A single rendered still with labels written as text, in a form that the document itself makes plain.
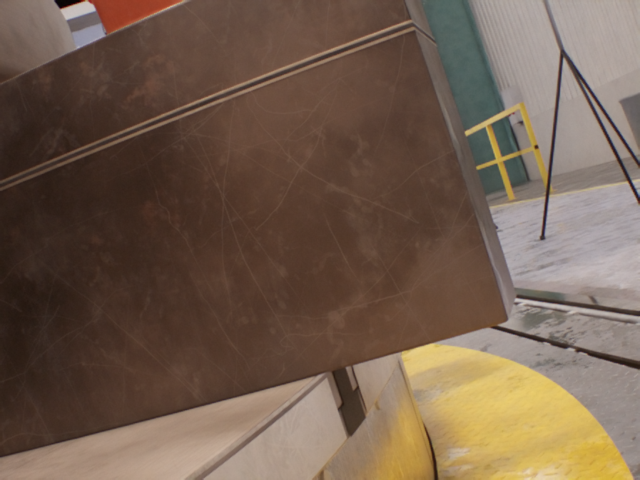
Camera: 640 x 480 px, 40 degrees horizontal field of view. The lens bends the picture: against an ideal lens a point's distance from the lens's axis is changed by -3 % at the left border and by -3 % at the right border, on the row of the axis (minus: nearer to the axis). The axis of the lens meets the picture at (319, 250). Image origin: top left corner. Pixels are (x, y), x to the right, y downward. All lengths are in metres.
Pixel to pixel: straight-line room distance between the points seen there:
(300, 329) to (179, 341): 0.12
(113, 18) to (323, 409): 0.43
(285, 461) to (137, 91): 0.38
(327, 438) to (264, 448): 0.13
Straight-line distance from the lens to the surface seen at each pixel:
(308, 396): 0.82
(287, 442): 0.75
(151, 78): 0.88
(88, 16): 6.36
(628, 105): 8.15
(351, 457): 0.96
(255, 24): 0.85
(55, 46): 1.93
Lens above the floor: 0.44
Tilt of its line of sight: 1 degrees down
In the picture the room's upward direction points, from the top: 18 degrees counter-clockwise
